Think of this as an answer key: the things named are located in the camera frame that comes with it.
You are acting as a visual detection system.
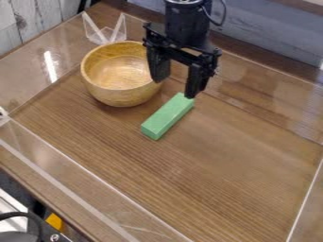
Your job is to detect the brown wooden bowl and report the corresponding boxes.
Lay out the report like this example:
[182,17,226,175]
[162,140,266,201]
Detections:
[80,41,162,108]

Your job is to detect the yellow label tag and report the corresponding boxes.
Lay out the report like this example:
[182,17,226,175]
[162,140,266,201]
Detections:
[46,214,64,232]

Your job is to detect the clear acrylic corner bracket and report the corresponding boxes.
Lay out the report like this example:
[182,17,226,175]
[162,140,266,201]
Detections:
[82,12,127,45]

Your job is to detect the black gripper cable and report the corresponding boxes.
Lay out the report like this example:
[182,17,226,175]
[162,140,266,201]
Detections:
[200,0,228,27]

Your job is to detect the clear acrylic front wall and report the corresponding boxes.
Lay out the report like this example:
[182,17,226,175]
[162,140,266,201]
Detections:
[0,111,194,242]

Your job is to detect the green rectangular block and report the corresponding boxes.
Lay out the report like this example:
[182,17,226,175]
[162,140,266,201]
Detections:
[140,93,195,141]

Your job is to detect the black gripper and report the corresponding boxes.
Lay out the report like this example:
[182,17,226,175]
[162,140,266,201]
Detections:
[143,0,222,98]

